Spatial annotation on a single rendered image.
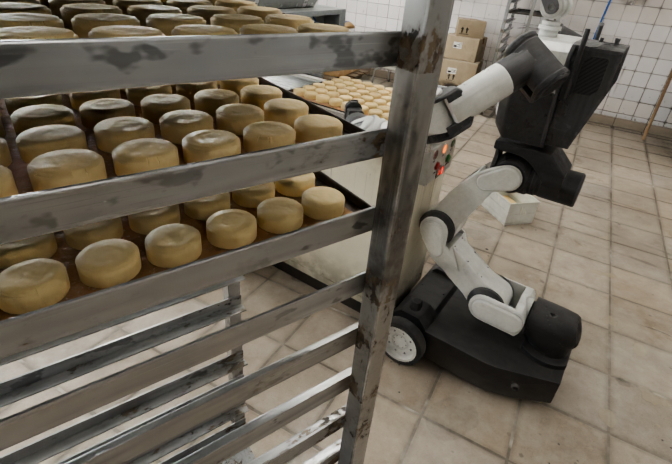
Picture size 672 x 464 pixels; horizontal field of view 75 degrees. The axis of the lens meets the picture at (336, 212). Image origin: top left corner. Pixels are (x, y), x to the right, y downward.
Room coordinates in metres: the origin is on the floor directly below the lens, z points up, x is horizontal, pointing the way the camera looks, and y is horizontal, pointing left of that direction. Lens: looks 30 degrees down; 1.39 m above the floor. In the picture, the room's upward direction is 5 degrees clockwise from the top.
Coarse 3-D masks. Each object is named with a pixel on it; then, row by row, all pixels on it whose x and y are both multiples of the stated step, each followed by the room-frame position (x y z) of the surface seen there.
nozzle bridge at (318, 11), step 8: (296, 8) 2.04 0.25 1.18; (304, 8) 2.07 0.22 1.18; (312, 8) 2.10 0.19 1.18; (320, 8) 2.13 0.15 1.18; (328, 8) 2.16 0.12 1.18; (336, 8) 2.19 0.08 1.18; (312, 16) 2.01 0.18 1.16; (320, 16) 2.19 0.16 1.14; (328, 16) 2.21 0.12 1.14; (336, 16) 2.18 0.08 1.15; (344, 16) 2.21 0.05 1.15; (336, 24) 2.18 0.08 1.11; (344, 24) 2.21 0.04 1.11
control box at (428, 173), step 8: (456, 136) 1.61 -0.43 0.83; (432, 144) 1.48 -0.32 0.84; (440, 144) 1.49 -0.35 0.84; (448, 144) 1.55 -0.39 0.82; (432, 152) 1.43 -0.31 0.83; (440, 152) 1.50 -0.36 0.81; (448, 152) 1.57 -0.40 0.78; (424, 160) 1.44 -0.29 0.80; (432, 160) 1.44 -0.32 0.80; (440, 160) 1.51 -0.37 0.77; (424, 168) 1.43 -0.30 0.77; (432, 168) 1.46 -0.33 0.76; (440, 168) 1.52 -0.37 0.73; (424, 176) 1.43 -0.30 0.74; (432, 176) 1.47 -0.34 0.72; (424, 184) 1.43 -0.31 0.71
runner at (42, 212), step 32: (384, 128) 0.42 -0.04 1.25; (224, 160) 0.31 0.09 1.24; (256, 160) 0.33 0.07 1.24; (288, 160) 0.35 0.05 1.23; (320, 160) 0.37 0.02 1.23; (352, 160) 0.39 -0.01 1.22; (32, 192) 0.24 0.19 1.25; (64, 192) 0.24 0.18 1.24; (96, 192) 0.25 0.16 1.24; (128, 192) 0.27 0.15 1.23; (160, 192) 0.28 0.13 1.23; (192, 192) 0.30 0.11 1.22; (224, 192) 0.31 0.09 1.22; (0, 224) 0.22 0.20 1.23; (32, 224) 0.23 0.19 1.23; (64, 224) 0.24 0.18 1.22
